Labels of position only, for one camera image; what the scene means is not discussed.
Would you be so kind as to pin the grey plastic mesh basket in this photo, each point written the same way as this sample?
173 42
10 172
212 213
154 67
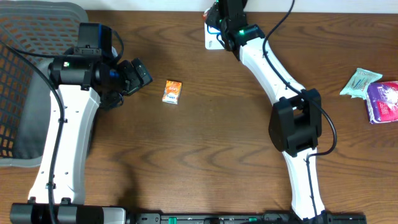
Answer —
42 29

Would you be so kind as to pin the small orange tissue pack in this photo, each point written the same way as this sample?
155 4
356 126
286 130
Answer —
172 92

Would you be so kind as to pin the pink purple pad pack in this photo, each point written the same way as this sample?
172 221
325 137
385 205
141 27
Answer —
381 102

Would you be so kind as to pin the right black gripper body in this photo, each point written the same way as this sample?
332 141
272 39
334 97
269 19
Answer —
212 15

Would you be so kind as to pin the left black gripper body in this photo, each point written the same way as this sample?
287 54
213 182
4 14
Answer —
132 78

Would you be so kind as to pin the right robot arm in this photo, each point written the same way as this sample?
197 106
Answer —
295 123

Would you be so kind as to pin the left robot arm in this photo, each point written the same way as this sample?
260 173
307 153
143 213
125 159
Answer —
81 81

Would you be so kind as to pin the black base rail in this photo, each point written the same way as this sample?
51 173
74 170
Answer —
267 218

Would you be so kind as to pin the white barcode scanner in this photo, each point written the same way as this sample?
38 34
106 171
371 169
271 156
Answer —
213 38

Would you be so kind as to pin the teal snack pack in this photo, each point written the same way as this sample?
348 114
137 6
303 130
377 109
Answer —
358 84

